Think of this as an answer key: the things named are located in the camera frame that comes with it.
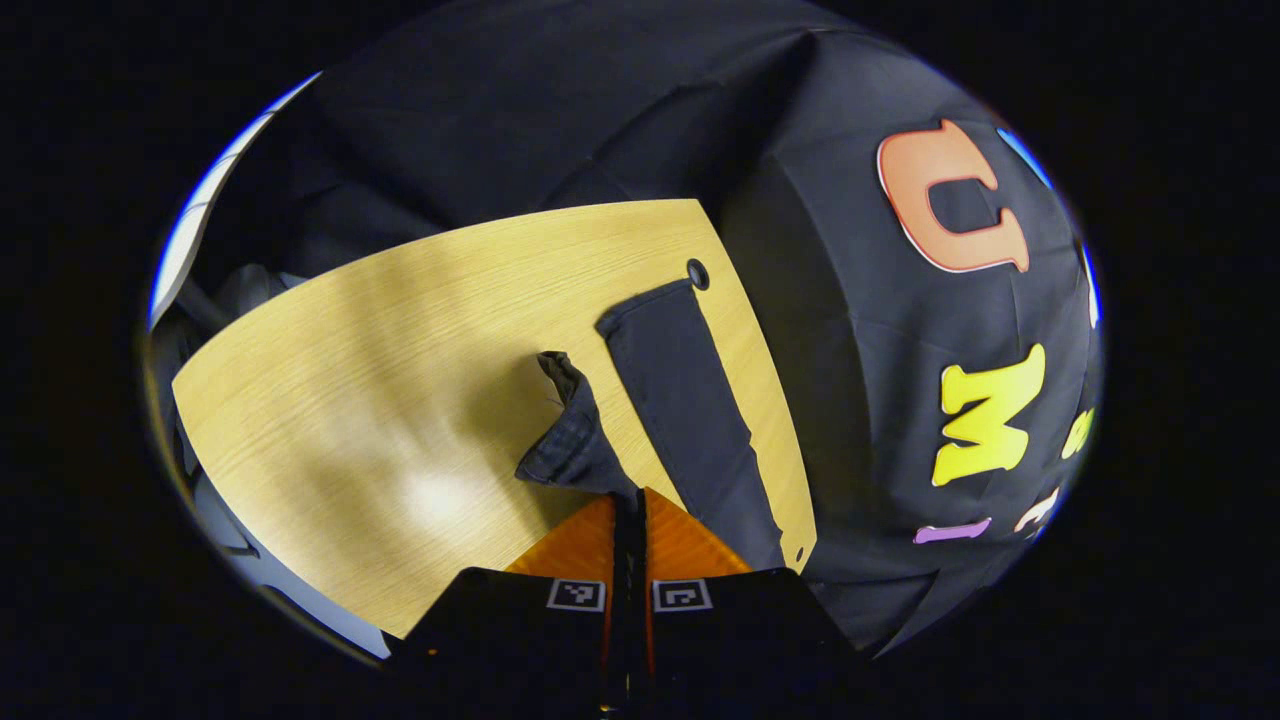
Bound dark grey jeans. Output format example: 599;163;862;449
515;278;788;573

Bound black backdrop cloth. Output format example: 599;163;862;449
150;0;1106;656

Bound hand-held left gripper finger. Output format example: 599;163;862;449
385;493;631;720
632;488;871;720

